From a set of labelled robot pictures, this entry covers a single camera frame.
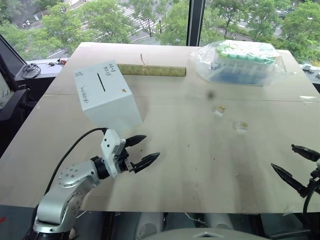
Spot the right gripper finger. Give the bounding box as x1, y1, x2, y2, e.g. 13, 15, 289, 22
270, 163, 310, 199
291, 144, 320, 162

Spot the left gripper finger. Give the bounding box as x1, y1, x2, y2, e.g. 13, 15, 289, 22
131, 152, 161, 175
124, 134, 147, 149

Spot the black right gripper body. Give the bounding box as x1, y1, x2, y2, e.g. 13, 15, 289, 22
306, 168, 320, 196

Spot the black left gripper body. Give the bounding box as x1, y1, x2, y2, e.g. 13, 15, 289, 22
114, 146, 137, 175

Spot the white box with slot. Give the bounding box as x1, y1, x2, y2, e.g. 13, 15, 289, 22
73, 59, 144, 133

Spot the white rounded robot leg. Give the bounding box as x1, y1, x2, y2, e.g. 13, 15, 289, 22
138, 212, 165, 239
204, 212, 235, 230

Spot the clear plastic gold-tipped connector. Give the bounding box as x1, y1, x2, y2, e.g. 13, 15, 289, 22
233, 121, 249, 134
213, 104, 226, 117

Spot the brown cardboard tube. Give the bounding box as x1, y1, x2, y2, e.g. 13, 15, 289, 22
116, 63, 188, 78

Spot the clear plastic bag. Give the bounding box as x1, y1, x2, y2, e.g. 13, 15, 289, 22
188, 39, 287, 87

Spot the grey rounded robot torso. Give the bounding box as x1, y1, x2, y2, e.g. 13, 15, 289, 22
152, 226, 274, 240

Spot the small dark clutter on sill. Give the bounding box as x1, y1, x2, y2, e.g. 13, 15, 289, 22
46, 56, 70, 67

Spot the rack of green-capped tubes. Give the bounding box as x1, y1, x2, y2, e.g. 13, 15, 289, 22
209, 41, 278, 86

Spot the black office chair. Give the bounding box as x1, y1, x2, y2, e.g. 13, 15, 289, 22
0, 53, 31, 121

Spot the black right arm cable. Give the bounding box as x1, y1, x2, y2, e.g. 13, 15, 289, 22
302, 178, 320, 215

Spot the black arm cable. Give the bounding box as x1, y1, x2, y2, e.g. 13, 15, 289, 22
43, 127, 109, 197
302, 178, 320, 215

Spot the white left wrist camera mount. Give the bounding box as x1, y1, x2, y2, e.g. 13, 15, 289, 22
100, 129, 127, 180

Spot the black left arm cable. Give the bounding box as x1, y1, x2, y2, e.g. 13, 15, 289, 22
43, 127, 109, 197

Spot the bundle of cables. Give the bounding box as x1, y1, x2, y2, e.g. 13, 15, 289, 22
21, 62, 42, 79

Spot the black window frame post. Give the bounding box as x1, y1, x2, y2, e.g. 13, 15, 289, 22
186, 0, 207, 47

